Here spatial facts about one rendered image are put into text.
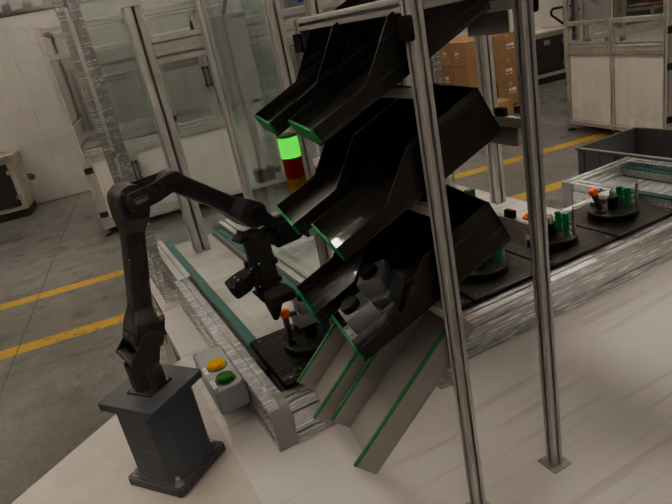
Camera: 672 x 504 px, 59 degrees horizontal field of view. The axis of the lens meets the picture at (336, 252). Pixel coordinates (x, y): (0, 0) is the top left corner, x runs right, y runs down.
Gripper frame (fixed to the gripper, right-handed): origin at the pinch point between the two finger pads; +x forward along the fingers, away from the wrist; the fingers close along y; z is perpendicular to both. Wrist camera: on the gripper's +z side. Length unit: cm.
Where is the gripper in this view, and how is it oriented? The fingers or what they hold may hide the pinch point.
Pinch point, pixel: (272, 305)
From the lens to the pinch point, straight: 132.4
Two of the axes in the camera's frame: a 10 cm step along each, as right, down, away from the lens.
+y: 4.4, 2.5, -8.6
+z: -8.8, 3.2, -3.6
